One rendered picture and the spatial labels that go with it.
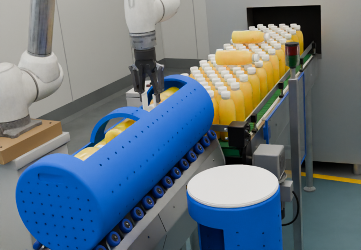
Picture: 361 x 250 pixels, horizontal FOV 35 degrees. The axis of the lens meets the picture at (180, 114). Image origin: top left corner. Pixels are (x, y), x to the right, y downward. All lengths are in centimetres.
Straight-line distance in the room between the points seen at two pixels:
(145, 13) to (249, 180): 65
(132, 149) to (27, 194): 33
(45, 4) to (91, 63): 388
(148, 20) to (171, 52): 545
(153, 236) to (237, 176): 33
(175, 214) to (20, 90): 83
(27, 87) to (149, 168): 83
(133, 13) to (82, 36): 421
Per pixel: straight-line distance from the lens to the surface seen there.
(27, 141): 232
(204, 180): 177
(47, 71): 246
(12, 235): 250
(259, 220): 166
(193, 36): 715
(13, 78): 234
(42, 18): 240
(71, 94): 600
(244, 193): 168
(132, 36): 195
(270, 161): 239
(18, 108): 236
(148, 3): 192
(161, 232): 189
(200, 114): 211
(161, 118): 189
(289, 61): 252
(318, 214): 369
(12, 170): 232
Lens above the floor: 180
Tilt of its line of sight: 19 degrees down
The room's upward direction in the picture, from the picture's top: 6 degrees counter-clockwise
